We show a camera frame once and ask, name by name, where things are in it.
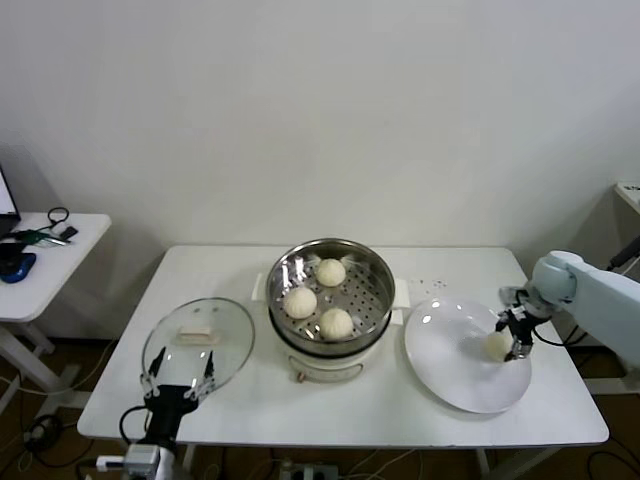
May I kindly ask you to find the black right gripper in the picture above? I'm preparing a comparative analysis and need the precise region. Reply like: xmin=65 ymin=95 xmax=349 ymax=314
xmin=493 ymin=306 xmax=540 ymax=364

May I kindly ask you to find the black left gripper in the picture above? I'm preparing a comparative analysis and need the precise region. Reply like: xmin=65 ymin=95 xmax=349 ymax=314
xmin=140 ymin=345 xmax=217 ymax=447

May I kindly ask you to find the white steamed baozi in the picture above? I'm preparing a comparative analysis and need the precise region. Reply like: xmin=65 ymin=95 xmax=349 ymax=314
xmin=316 ymin=258 xmax=347 ymax=288
xmin=485 ymin=332 xmax=514 ymax=362
xmin=283 ymin=287 xmax=318 ymax=320
xmin=318 ymin=307 xmax=355 ymax=342

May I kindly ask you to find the round glass pot lid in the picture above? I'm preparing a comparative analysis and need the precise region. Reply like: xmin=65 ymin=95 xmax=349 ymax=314
xmin=141 ymin=297 xmax=256 ymax=396

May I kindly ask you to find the perforated steel steamer basket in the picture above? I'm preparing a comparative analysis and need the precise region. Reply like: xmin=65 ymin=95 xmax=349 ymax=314
xmin=265 ymin=238 xmax=396 ymax=357

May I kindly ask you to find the round white plate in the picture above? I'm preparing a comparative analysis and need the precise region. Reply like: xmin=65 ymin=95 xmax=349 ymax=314
xmin=403 ymin=296 xmax=532 ymax=415

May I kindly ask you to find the white electric cooker pot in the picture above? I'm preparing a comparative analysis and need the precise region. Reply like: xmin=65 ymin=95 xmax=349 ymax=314
xmin=253 ymin=272 xmax=411 ymax=386

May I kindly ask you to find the white side table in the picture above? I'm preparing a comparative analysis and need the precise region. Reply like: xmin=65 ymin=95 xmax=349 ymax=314
xmin=0 ymin=213 xmax=112 ymax=401

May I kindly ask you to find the grey floor power strip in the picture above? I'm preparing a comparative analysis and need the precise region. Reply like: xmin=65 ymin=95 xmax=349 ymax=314
xmin=279 ymin=462 xmax=341 ymax=480

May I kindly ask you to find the white cabinet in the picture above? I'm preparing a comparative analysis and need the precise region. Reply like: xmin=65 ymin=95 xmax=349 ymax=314
xmin=582 ymin=182 xmax=640 ymax=396

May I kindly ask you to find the open black laptop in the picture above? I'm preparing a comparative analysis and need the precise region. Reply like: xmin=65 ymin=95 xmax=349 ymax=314
xmin=0 ymin=164 xmax=22 ymax=239

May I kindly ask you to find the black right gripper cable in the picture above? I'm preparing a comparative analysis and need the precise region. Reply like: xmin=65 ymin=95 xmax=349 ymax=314
xmin=533 ymin=323 xmax=582 ymax=347

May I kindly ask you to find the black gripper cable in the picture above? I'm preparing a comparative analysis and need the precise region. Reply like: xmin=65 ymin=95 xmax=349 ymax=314
xmin=533 ymin=323 xmax=582 ymax=347
xmin=118 ymin=404 xmax=152 ymax=445

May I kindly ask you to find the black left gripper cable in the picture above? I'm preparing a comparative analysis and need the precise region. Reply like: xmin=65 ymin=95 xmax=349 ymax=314
xmin=118 ymin=404 xmax=152 ymax=445

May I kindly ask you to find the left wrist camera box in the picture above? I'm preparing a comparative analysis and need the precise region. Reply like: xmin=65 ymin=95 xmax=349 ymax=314
xmin=124 ymin=443 xmax=161 ymax=476

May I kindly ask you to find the black plug with cable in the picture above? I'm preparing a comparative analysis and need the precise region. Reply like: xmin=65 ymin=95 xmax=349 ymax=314
xmin=604 ymin=234 xmax=640 ymax=274

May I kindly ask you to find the green cable bundle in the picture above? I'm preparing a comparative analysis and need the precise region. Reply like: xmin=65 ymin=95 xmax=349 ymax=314
xmin=9 ymin=227 xmax=74 ymax=247

